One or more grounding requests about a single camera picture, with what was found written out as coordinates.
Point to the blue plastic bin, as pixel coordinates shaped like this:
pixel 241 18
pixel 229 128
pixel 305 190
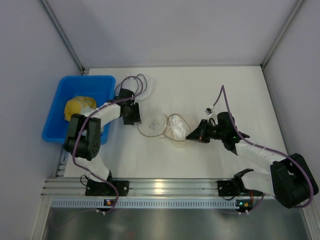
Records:
pixel 99 87

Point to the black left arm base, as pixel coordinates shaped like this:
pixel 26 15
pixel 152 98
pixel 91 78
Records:
pixel 102 189

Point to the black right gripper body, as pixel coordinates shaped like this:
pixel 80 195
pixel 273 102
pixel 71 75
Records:
pixel 204 131

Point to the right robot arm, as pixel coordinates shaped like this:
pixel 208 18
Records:
pixel 285 177

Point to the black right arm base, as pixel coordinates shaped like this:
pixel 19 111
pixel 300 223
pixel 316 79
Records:
pixel 235 188

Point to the pale green bra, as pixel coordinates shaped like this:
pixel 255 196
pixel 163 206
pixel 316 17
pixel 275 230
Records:
pixel 87 110

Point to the yellow bra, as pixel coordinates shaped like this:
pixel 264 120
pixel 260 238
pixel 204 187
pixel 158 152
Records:
pixel 74 106

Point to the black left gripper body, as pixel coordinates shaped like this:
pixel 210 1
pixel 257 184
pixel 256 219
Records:
pixel 133 114

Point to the aluminium front rail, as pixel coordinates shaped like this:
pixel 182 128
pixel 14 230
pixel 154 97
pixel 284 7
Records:
pixel 137 188

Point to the perforated cable tray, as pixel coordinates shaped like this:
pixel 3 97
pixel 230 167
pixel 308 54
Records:
pixel 146 203

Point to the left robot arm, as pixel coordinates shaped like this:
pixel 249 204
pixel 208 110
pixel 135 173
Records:
pixel 83 138

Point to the white mesh laundry bag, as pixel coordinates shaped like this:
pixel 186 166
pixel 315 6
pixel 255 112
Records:
pixel 139 84
pixel 155 124

